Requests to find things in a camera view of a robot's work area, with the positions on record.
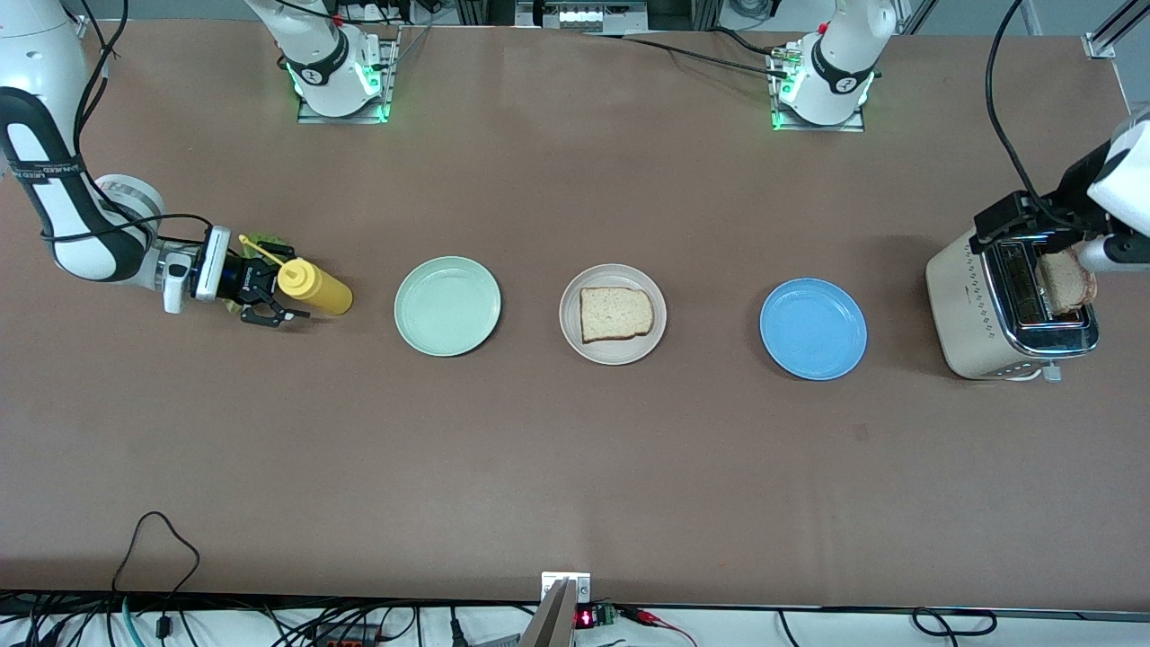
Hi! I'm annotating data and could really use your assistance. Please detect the green lettuce leaf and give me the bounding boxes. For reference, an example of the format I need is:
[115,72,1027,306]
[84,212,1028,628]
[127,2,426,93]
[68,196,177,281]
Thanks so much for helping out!
[220,232,296,317]

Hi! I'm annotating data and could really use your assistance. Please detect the yellow mustard squeeze bottle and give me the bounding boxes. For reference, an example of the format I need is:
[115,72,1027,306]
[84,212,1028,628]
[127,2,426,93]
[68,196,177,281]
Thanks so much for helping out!
[238,234,355,317]

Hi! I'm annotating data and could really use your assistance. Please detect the brown bread slice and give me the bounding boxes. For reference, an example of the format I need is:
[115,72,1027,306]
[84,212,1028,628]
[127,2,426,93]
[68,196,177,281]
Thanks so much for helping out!
[579,287,655,344]
[1038,250,1098,315]

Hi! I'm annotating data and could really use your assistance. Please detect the pale green plate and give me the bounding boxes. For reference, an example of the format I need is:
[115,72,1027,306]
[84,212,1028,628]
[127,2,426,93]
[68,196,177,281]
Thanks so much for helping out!
[394,256,502,359]

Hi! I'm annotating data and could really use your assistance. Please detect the blue plate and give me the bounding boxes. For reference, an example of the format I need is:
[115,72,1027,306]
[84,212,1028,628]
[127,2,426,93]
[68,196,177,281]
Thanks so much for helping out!
[759,278,869,382]

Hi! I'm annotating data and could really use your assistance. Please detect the beige plate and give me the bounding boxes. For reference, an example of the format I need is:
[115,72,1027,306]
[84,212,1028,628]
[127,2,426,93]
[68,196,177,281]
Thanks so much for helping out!
[559,263,668,367]

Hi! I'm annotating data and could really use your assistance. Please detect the cream and chrome toaster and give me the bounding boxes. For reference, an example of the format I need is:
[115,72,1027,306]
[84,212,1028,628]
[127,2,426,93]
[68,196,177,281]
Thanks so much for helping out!
[925,229,1101,383]

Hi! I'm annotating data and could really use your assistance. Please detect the lit control box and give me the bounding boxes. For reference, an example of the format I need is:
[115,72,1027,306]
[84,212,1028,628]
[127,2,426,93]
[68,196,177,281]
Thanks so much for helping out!
[515,0,650,33]

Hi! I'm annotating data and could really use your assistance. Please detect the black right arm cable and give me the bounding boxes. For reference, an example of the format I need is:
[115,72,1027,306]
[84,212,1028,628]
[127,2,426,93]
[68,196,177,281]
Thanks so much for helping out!
[40,0,217,248]

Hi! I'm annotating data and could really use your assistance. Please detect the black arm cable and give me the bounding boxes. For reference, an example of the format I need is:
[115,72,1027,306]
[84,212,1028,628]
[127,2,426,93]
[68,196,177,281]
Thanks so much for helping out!
[986,0,1093,230]
[40,0,217,248]

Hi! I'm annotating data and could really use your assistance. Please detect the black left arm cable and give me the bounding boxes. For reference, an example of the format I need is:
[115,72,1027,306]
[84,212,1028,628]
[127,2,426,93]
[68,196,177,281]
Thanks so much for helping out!
[986,0,1093,230]

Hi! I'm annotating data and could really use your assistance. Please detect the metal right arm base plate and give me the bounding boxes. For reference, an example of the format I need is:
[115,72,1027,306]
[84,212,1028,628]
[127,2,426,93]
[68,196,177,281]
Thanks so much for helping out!
[296,25,397,125]

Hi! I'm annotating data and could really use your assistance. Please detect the aluminium frame corner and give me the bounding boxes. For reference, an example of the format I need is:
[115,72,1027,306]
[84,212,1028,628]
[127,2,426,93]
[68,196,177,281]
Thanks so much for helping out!
[1083,0,1150,60]

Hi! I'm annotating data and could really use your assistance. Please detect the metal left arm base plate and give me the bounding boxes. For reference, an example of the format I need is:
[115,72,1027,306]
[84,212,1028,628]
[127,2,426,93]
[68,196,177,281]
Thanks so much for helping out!
[768,45,866,133]

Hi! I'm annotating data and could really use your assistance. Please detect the thin black looped cable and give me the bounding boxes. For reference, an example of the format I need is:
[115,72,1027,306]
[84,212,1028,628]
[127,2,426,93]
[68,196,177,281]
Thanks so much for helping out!
[110,510,201,621]

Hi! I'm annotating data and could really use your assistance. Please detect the short black table cable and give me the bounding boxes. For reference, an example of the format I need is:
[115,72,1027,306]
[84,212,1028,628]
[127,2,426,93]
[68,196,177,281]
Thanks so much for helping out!
[705,25,792,57]

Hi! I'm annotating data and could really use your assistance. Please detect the long black table cable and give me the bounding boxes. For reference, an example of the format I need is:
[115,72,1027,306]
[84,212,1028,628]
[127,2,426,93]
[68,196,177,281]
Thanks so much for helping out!
[582,30,796,82]

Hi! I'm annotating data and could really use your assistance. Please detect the black oval cable loop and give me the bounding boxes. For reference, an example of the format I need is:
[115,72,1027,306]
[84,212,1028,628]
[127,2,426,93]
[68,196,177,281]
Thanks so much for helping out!
[912,608,998,637]

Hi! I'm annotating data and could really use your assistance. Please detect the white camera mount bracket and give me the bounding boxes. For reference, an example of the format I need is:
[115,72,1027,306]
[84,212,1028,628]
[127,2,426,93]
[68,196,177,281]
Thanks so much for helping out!
[541,572,592,605]

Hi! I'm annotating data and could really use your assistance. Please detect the grey aluminium camera bar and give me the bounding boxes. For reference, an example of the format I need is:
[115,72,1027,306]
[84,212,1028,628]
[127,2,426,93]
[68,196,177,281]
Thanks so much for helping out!
[519,579,577,647]

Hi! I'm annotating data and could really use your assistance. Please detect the red clip wire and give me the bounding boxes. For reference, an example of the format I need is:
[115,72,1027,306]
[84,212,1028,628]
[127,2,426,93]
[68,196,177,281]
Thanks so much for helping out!
[620,606,697,646]

